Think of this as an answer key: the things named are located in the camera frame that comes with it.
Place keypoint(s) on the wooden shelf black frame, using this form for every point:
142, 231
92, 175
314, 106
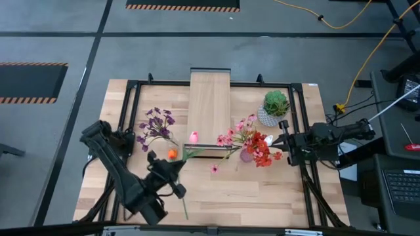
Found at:
208, 108

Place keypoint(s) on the pink glass vase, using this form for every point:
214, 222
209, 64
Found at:
245, 156

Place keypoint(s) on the black mat with hazard stripes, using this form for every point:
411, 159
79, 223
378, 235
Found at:
183, 2
29, 82

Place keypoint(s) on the pink tulip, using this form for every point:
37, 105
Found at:
194, 137

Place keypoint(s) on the pink blossom flower spray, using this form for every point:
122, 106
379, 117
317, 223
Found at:
220, 140

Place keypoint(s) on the gray chair base leg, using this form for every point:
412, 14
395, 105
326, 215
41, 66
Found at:
10, 150

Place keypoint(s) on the clear glass vase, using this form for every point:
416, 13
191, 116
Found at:
174, 147

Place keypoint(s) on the silver metal bracket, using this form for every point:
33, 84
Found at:
303, 232
121, 229

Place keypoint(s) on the black laptop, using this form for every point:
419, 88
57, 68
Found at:
403, 187

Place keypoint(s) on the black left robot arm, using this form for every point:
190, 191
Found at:
124, 183

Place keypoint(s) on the black stand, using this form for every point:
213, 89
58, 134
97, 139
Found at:
402, 70

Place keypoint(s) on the green succulent in patterned pot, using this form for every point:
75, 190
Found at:
275, 103

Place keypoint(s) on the white rod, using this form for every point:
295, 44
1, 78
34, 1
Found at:
393, 103

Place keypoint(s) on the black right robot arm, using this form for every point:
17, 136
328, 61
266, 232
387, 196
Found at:
328, 136

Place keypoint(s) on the white paper sheet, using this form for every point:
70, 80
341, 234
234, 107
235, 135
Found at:
349, 173

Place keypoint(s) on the dark gray side table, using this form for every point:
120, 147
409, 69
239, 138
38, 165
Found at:
387, 137
377, 196

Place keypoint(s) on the black crossbar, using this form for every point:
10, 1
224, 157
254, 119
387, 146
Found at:
49, 231

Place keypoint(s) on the purple flower bunch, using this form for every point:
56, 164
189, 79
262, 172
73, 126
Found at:
157, 123

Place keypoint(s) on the black device with screen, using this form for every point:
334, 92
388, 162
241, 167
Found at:
410, 91

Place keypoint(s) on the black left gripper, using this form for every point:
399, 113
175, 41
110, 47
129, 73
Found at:
162, 172

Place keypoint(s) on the red flower bunch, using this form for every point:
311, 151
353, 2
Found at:
260, 147

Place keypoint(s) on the orange tulip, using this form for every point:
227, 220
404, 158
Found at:
173, 154

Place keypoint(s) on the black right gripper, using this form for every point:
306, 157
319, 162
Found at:
297, 144

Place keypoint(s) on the white flower with leaves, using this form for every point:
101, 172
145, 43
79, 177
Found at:
268, 140

